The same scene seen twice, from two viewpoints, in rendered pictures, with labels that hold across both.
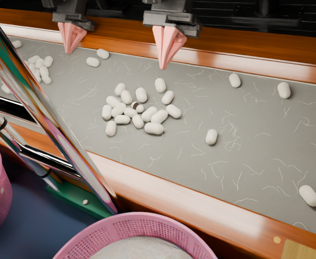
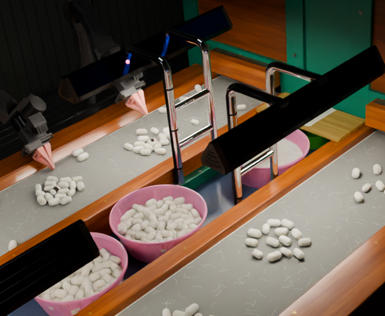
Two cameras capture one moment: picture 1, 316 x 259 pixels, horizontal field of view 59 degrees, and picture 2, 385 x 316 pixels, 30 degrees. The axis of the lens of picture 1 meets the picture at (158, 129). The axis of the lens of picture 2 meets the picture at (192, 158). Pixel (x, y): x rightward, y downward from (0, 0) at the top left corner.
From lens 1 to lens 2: 2.13 m
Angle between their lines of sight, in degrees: 61
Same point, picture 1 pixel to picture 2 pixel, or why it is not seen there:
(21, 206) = not seen: hidden behind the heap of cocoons
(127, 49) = (86, 141)
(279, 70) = not seen: hidden behind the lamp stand
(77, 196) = (193, 175)
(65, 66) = (66, 173)
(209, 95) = (164, 120)
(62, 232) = (205, 194)
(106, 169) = (193, 148)
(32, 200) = not seen: hidden behind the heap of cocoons
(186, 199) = (226, 128)
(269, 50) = (154, 94)
